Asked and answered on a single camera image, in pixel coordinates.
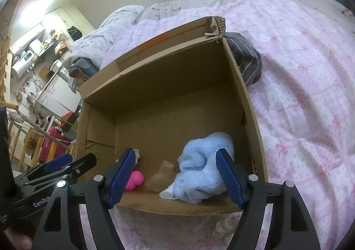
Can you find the white water heater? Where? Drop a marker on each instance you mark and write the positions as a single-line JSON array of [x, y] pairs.
[[20, 68]]

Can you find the dark striped cloth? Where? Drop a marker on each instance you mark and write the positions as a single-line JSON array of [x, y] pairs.
[[245, 56]]

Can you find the pink floral blanket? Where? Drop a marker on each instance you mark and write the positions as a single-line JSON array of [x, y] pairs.
[[305, 100]]

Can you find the fluffy blue scrunchie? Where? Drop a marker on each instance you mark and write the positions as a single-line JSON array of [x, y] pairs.
[[199, 166]]

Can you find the small white sock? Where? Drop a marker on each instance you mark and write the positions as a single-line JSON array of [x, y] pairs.
[[136, 153]]

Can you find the beige scrunchie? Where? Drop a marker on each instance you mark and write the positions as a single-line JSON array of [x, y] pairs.
[[226, 225]]

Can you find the brown cardboard box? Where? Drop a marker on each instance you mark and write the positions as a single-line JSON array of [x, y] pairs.
[[177, 111]]

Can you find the grey patterned duvet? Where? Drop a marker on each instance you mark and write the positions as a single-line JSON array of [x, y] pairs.
[[124, 19]]

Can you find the pile of clothes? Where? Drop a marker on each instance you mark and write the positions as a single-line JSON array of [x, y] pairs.
[[80, 69]]

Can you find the black hanging garment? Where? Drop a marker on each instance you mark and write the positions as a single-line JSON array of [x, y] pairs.
[[73, 32]]

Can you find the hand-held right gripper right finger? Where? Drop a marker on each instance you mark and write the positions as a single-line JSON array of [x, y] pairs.
[[230, 180]]

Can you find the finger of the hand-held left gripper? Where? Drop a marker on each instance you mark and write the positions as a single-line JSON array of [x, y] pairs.
[[81, 162], [56, 163]]

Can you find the pink rubber toy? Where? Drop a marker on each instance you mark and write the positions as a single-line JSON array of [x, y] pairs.
[[135, 180]]

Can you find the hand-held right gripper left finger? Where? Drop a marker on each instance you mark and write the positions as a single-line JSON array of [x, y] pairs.
[[119, 180]]

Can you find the red suitcase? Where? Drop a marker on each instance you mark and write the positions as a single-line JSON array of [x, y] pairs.
[[52, 144]]

